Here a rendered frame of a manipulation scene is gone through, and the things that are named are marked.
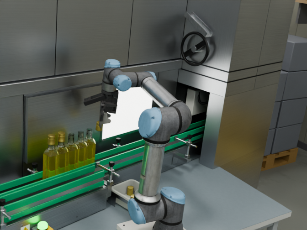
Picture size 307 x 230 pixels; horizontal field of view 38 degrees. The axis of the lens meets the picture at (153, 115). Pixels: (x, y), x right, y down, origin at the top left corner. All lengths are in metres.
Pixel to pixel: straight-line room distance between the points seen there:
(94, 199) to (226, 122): 1.04
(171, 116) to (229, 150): 1.28
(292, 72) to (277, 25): 1.65
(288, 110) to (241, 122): 1.87
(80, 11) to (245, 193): 1.39
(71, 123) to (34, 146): 0.23
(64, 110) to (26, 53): 0.37
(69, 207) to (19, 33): 0.83
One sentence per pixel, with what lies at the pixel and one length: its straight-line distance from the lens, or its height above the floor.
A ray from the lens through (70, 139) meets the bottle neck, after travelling 2.21.
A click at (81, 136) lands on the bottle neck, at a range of 2.24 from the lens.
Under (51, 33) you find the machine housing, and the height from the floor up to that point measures 1.61.
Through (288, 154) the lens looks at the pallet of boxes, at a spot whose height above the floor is 0.12.
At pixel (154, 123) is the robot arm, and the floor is 1.38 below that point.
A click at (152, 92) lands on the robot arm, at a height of 1.41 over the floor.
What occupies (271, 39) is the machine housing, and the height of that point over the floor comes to 1.57.
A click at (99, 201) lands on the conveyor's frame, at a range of 2.30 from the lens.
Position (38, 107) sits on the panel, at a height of 1.26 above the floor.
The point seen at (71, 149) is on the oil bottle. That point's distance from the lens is 2.21.
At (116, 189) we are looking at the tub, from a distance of 2.40.
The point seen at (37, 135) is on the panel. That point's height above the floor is 1.12.
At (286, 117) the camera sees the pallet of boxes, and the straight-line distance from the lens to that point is 4.87.
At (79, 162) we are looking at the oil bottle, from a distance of 2.27.
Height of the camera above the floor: 1.98
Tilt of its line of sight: 19 degrees down
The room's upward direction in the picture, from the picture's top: 6 degrees clockwise
